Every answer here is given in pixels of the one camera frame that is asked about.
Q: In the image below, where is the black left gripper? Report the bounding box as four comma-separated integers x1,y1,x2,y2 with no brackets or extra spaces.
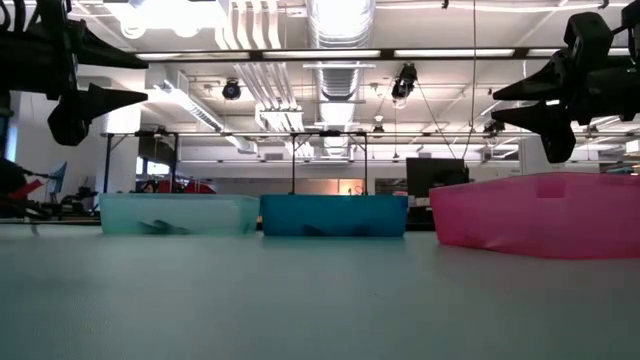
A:
0,0,150,147

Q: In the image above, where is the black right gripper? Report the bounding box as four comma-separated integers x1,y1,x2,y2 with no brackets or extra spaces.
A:
492,12,640,165

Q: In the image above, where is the background monitor on arm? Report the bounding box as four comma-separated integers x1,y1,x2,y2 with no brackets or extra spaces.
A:
47,162,68,195

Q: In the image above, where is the pink plastic bin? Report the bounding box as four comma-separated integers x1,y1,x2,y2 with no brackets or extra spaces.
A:
428,172,640,260

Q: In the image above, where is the red background object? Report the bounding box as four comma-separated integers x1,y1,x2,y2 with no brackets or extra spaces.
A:
159,178,217,194

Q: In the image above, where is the black background monitor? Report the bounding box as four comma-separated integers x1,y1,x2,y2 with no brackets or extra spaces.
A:
405,157,471,197

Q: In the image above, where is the translucent teal plastic bin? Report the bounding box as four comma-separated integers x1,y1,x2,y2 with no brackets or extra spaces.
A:
98,192,261,236

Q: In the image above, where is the blue plastic bin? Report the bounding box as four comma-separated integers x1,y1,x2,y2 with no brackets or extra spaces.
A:
259,193,409,238

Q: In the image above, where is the black background workstation frame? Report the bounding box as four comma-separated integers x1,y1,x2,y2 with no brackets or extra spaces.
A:
99,128,640,196

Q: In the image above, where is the silver air duct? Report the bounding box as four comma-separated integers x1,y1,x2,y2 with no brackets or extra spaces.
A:
305,0,377,157

